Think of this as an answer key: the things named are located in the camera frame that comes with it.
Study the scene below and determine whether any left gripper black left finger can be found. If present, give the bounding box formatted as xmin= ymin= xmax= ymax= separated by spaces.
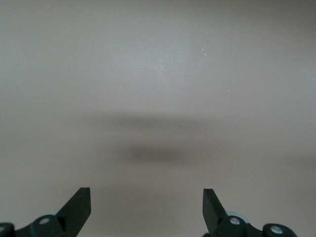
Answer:
xmin=0 ymin=187 xmax=91 ymax=237

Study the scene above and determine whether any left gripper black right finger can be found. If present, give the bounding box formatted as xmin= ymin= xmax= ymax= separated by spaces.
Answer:
xmin=202 ymin=188 xmax=296 ymax=237

